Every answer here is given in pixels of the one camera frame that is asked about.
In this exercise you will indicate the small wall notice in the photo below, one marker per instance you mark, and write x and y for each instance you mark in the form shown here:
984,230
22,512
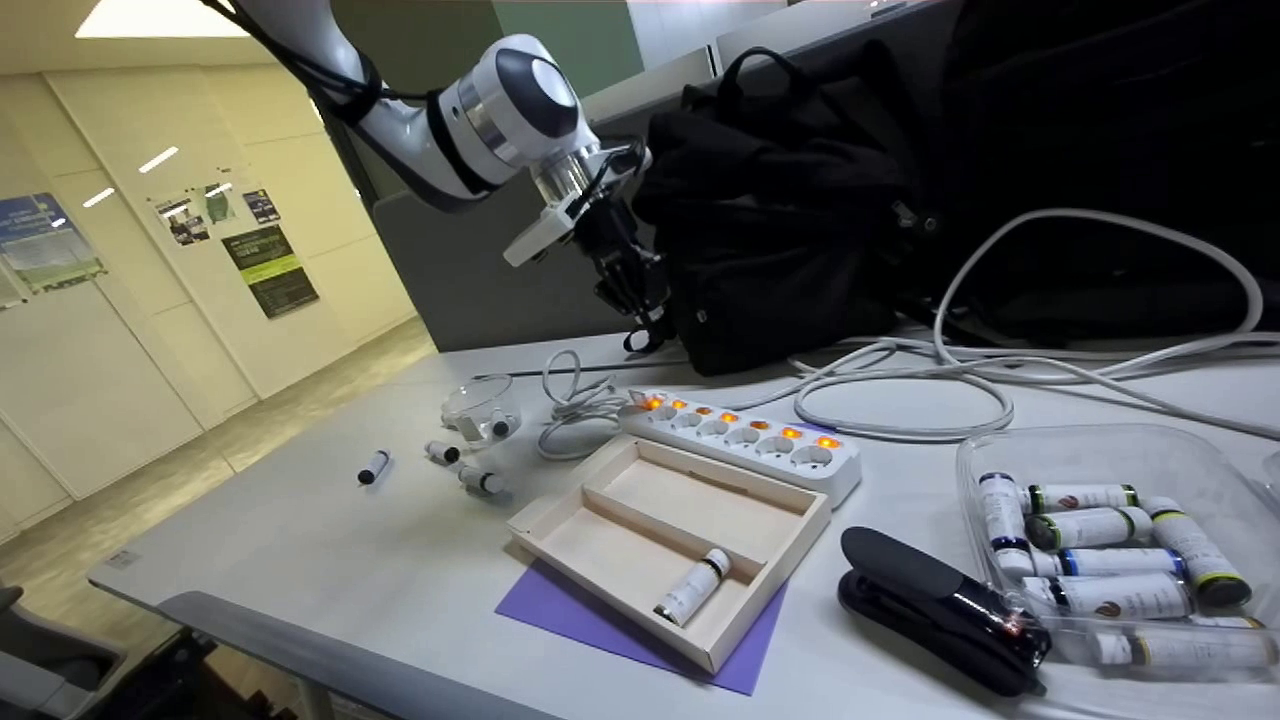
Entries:
185,220
261,204
218,202

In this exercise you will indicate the dark wall poster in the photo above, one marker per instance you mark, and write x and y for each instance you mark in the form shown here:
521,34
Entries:
272,265

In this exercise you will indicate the purple paper sheet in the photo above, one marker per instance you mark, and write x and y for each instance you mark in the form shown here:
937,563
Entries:
561,606

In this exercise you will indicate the black stapler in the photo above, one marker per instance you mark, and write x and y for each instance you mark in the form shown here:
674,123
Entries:
935,603

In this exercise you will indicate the dark office chair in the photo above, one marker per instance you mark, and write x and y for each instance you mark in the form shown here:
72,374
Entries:
83,666

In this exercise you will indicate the blue wall poster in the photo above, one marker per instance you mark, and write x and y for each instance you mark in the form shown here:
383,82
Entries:
47,242

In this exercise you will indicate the white vial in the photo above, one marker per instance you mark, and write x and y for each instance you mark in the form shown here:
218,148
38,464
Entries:
692,587
1183,651
1105,594
1200,547
1003,512
1088,528
1122,563
480,481
372,464
440,454
501,428
1080,497

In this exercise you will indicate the white six-socket power strip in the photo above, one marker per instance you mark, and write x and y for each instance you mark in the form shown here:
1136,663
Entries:
785,460

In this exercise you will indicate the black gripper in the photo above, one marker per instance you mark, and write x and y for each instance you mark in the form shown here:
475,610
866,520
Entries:
618,220

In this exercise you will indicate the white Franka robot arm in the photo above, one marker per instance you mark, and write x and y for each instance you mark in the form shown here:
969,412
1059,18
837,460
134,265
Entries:
512,106

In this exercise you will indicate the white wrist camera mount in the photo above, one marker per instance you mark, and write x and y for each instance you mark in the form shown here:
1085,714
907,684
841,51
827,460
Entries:
542,238

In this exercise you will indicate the wooden divided tray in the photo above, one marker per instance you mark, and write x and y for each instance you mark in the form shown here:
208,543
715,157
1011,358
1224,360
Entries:
665,505

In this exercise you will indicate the fluorescent ceiling light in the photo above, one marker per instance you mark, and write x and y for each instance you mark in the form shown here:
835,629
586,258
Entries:
163,18

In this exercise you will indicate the clear plastic cup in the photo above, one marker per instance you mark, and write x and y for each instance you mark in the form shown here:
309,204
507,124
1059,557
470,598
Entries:
480,403

